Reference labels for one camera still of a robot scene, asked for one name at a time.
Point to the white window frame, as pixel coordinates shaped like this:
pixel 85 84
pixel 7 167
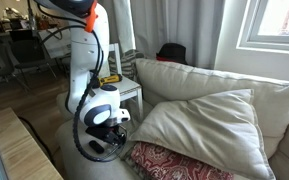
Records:
pixel 265 26

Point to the grey white patterned blanket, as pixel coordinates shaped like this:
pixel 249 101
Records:
pixel 127 63

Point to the black hat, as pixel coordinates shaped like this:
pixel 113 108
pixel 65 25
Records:
pixel 172 52

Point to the light wooden table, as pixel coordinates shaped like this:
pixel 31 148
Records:
pixel 22 158

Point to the large beige pillow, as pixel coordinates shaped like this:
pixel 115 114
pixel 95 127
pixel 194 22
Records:
pixel 219 129

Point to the red patterned cushion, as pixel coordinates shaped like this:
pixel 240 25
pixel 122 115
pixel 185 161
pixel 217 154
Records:
pixel 158 163

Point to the grey curtain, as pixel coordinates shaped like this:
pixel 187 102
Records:
pixel 146 25

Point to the black remote control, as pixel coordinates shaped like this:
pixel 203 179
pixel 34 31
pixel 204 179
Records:
pixel 96 147

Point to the beige sofa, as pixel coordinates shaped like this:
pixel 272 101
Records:
pixel 167 81

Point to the black office chair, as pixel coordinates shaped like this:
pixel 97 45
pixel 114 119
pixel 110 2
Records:
pixel 28 51

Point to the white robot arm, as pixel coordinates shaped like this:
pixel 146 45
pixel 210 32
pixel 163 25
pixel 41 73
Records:
pixel 96 106

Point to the small white wooden chair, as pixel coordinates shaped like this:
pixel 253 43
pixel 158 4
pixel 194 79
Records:
pixel 128 88

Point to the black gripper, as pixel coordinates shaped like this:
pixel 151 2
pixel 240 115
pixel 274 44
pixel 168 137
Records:
pixel 110 135

